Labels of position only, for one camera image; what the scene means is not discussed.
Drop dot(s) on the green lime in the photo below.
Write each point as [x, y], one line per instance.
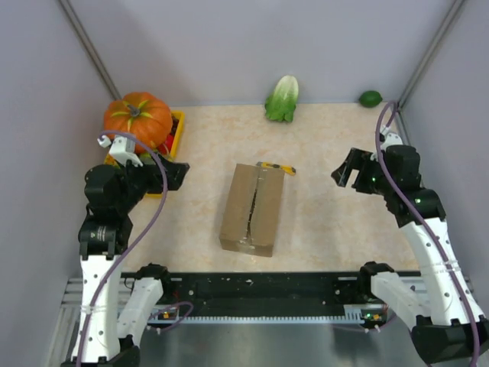
[370, 99]

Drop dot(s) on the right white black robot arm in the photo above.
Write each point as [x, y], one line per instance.
[449, 325]

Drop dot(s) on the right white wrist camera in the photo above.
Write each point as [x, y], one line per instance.
[385, 139]

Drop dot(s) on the white cable duct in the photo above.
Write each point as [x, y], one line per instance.
[347, 316]

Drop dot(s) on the brown cardboard express box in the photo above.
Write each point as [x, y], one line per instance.
[252, 210]

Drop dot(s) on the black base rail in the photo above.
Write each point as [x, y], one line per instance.
[265, 294]

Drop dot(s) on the red pepper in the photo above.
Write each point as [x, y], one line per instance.
[166, 147]

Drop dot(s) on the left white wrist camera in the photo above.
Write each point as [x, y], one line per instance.
[121, 149]

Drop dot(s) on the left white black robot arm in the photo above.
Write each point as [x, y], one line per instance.
[110, 335]

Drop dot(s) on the yellow plastic tray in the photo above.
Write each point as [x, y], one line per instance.
[178, 118]

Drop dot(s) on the green white cabbage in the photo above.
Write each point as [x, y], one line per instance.
[280, 105]

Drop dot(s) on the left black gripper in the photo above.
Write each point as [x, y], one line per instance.
[174, 171]

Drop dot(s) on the orange pumpkin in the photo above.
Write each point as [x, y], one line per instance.
[141, 114]

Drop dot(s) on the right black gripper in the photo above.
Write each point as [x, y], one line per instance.
[357, 159]

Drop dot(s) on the yellow utility knife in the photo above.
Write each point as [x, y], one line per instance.
[286, 169]

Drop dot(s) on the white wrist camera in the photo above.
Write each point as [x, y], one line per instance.
[385, 139]
[121, 149]

